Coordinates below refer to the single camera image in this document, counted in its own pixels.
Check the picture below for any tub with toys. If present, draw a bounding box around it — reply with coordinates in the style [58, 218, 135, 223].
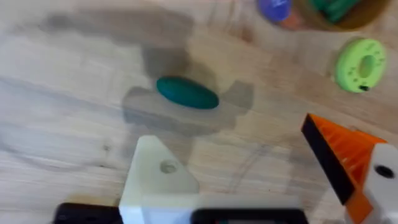
[256, 0, 391, 32]

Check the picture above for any dark green toy vegetable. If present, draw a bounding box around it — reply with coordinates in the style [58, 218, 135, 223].
[155, 76, 220, 110]

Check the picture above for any white orange left gripper right finger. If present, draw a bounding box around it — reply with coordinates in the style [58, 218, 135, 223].
[300, 113, 398, 224]

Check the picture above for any bare white left gripper left finger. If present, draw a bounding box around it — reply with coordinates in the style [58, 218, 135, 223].
[118, 134, 200, 224]

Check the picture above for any green disc with holes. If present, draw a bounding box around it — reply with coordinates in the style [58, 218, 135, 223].
[333, 37, 387, 93]

